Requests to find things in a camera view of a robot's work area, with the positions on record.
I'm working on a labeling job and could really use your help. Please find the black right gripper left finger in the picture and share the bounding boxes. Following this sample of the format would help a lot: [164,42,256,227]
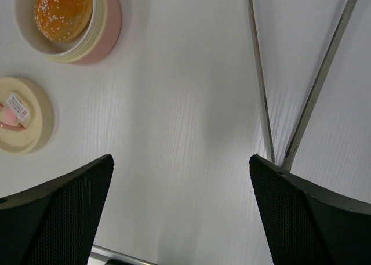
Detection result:
[1,154,114,264]

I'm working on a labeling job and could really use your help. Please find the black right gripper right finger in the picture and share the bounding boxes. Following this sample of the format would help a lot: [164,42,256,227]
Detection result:
[249,154,370,264]

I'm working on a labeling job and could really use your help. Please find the steel kitchen tongs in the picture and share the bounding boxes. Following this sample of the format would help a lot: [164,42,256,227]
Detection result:
[247,0,358,172]

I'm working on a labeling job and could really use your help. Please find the sesame bun toy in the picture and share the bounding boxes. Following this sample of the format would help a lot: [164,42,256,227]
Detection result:
[34,0,93,42]

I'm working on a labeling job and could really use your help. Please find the pink round container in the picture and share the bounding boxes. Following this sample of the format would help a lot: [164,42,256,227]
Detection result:
[13,0,122,64]

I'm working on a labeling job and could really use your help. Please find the aluminium front rail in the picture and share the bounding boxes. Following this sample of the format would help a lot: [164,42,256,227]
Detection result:
[88,245,154,265]

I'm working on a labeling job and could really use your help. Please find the cream lid pink handle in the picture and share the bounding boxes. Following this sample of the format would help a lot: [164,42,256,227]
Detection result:
[1,77,54,155]

